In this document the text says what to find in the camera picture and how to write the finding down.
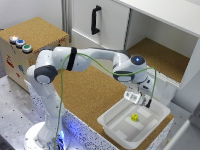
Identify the white plastic box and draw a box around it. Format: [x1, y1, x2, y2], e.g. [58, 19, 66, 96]
[96, 96, 172, 150]

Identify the green cable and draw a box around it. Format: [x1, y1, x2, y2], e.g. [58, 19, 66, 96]
[53, 52, 158, 150]

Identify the blue button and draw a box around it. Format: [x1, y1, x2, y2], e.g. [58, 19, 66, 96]
[15, 38, 26, 48]

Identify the white sliding door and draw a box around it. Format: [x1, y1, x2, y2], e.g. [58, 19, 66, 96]
[71, 0, 131, 52]

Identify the white cabinet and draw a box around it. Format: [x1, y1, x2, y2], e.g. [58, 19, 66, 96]
[64, 0, 200, 113]

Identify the black door handle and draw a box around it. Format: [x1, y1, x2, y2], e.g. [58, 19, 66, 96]
[90, 4, 103, 36]

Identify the red button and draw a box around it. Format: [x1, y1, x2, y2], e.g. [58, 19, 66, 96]
[9, 34, 20, 45]

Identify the wooden drawer box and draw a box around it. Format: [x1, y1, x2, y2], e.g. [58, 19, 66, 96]
[0, 16, 71, 93]

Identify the green button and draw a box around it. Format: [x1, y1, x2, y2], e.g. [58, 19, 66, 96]
[21, 43, 34, 54]

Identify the yellow block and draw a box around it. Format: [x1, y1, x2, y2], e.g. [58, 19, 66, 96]
[130, 113, 140, 122]

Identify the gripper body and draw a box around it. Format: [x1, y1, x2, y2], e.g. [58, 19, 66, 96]
[123, 82, 150, 106]

